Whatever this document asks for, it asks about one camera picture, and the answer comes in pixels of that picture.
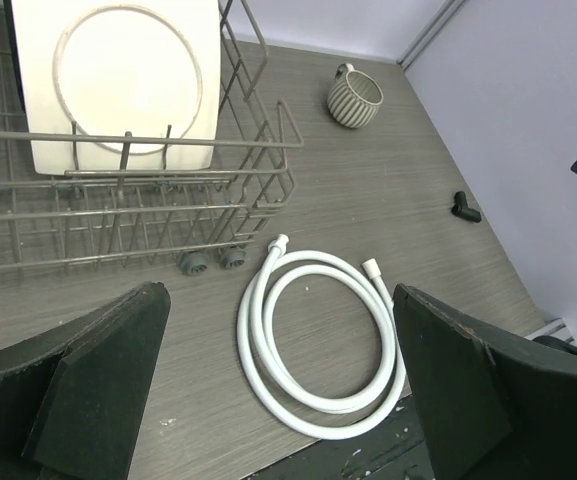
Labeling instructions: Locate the white square plate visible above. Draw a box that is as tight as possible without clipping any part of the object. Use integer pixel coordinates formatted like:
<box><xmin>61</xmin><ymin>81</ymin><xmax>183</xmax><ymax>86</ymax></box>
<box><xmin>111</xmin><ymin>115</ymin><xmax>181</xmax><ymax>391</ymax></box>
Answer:
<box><xmin>9</xmin><ymin>1</ymin><xmax>221</xmax><ymax>175</ymax></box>

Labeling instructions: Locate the grey wire dish rack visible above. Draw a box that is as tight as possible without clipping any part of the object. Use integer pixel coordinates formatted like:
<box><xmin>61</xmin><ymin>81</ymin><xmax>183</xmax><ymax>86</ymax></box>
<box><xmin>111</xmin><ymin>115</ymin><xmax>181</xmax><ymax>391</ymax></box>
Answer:
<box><xmin>0</xmin><ymin>1</ymin><xmax>303</xmax><ymax>278</ymax></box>

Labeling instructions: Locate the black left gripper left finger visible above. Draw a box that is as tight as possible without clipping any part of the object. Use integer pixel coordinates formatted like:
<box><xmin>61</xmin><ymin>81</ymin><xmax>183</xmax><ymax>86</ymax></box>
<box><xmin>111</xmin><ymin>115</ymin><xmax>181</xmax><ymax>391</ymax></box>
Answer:
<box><xmin>0</xmin><ymin>282</ymin><xmax>171</xmax><ymax>479</ymax></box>

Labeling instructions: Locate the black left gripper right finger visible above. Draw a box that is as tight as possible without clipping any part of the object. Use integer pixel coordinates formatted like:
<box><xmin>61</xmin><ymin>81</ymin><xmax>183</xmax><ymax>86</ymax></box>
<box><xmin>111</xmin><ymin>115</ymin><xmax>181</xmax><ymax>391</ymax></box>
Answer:
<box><xmin>393</xmin><ymin>284</ymin><xmax>577</xmax><ymax>479</ymax></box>

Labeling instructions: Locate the black elbow hose fitting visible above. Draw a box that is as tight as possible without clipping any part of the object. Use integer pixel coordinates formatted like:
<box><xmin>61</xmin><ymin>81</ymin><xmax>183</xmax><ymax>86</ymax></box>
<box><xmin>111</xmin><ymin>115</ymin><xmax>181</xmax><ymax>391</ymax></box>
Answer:
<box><xmin>451</xmin><ymin>191</ymin><xmax>482</xmax><ymax>223</ymax></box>

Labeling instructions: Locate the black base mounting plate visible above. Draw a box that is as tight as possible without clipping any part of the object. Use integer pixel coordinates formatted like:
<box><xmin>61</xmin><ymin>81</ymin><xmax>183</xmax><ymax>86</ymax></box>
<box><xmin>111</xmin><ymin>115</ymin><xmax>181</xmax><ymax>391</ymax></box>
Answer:
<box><xmin>248</xmin><ymin>395</ymin><xmax>435</xmax><ymax>479</ymax></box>

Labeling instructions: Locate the white hose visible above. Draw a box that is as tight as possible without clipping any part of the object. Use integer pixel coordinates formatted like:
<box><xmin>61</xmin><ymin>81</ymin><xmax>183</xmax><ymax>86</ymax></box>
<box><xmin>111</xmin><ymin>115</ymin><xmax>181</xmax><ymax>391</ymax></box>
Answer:
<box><xmin>236</xmin><ymin>233</ymin><xmax>410</xmax><ymax>442</ymax></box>

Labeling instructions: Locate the grey ribbed ceramic mug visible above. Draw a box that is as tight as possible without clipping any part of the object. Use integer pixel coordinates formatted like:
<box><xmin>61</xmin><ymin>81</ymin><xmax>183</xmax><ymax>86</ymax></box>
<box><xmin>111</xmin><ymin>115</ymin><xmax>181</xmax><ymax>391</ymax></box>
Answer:
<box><xmin>326</xmin><ymin>63</ymin><xmax>384</xmax><ymax>129</ymax></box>

